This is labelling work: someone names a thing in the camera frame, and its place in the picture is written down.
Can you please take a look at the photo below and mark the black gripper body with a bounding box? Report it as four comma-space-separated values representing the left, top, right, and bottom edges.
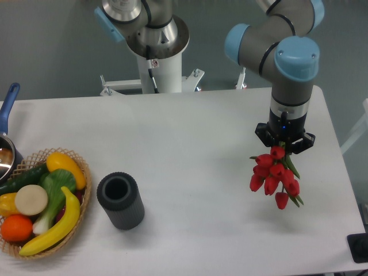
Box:
267, 110, 306, 143

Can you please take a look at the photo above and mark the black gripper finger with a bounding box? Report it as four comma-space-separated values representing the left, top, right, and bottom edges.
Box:
255, 122, 278, 147
289, 132, 316, 154

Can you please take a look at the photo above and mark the red tulip bouquet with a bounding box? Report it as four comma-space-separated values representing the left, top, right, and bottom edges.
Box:
250, 142, 304, 210

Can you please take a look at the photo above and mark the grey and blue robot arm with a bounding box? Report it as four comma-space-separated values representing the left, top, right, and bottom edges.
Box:
94, 1, 324, 154

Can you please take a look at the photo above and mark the black device at edge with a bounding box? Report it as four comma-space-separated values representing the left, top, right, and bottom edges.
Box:
347, 233, 367, 263

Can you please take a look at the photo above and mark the dark grey ribbed vase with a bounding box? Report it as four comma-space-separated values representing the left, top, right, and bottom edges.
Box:
97, 172, 145, 230

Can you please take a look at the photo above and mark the red item in basket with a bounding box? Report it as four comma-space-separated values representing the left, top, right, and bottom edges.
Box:
55, 190, 83, 223

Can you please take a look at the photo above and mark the yellow banana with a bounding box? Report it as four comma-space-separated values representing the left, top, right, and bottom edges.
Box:
19, 186, 81, 256

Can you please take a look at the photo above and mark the yellow squash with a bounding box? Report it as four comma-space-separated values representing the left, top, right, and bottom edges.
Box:
46, 152, 86, 190

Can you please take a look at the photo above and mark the green bok choy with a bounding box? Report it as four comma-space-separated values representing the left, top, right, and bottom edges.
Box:
33, 169, 76, 236

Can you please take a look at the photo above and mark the green cucumber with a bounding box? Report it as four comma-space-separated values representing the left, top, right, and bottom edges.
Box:
1, 163, 48, 195

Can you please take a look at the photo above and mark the beige round disc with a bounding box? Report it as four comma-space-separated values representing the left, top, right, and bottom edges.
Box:
14, 185, 48, 216

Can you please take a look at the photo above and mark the yellow bell pepper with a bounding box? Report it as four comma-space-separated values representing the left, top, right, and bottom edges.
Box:
0, 193, 20, 217

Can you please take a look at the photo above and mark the orange fruit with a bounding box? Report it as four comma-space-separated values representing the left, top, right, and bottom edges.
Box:
1, 214, 33, 242

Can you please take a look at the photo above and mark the woven wicker basket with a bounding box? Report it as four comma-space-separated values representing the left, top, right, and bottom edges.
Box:
1, 148, 92, 260

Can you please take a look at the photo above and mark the white frame at right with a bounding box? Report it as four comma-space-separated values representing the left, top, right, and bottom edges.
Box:
340, 98, 367, 155

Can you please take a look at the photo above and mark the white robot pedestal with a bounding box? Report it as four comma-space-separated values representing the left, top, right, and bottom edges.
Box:
99, 14, 205, 97

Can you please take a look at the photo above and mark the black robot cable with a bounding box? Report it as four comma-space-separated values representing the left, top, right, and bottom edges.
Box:
145, 45, 160, 94

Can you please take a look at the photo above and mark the blue handled saucepan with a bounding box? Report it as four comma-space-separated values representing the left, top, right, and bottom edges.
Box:
1, 83, 23, 184

